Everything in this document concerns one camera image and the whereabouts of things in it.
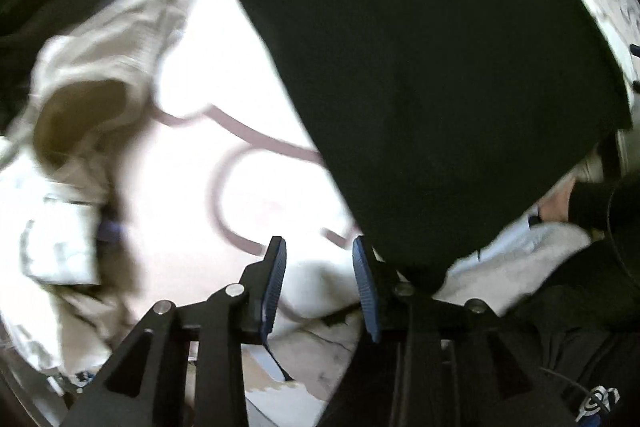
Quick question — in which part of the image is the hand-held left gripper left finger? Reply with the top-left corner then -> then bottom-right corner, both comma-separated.
62,235 -> 288,427

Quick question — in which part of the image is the tan foam floor mat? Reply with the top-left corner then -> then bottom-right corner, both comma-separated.
242,347 -> 321,427

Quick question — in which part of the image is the cartoon animal printed blanket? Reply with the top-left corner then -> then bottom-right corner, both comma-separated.
107,0 -> 381,343

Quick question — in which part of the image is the person's dark clothing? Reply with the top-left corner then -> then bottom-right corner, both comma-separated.
440,179 -> 640,427

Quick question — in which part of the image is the black garment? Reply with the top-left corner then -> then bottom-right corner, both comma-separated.
0,0 -> 633,293

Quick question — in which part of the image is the white cloth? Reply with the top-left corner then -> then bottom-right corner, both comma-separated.
0,147 -> 108,288

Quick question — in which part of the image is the light beige garment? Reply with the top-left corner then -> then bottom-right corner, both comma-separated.
0,0 -> 198,373

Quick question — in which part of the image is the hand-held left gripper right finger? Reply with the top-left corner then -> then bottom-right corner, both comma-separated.
351,235 -> 576,427

